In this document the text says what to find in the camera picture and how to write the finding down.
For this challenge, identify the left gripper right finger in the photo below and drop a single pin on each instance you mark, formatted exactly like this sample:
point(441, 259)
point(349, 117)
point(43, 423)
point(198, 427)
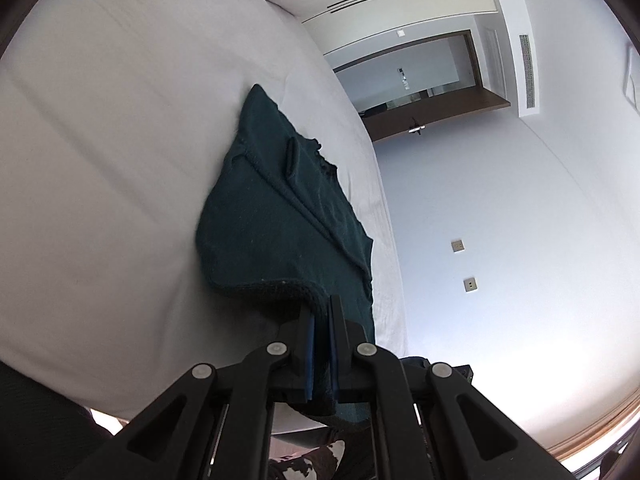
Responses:
point(427, 419)

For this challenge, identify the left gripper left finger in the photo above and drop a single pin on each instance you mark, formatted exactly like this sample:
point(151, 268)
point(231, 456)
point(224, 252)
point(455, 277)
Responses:
point(209, 424)

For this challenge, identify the dark green sweater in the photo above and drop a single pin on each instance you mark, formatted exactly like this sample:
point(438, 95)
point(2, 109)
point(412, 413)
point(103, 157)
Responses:
point(278, 233)

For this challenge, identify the dark brown door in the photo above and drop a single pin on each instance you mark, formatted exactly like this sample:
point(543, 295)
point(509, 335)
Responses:
point(414, 117)

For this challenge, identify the white bed sheet mattress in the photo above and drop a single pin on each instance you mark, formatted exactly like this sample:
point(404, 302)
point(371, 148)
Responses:
point(115, 119)

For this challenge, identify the ceiling air vent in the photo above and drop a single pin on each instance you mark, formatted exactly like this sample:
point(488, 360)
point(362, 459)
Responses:
point(529, 74)

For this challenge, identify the wall switch plate near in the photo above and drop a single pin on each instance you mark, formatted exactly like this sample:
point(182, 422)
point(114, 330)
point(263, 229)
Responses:
point(470, 285)

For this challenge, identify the wall switch plate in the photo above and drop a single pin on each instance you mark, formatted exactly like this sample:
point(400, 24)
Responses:
point(470, 285)
point(457, 246)

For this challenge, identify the wall switch plate far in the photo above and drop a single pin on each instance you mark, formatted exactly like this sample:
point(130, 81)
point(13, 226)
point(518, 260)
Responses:
point(457, 246)

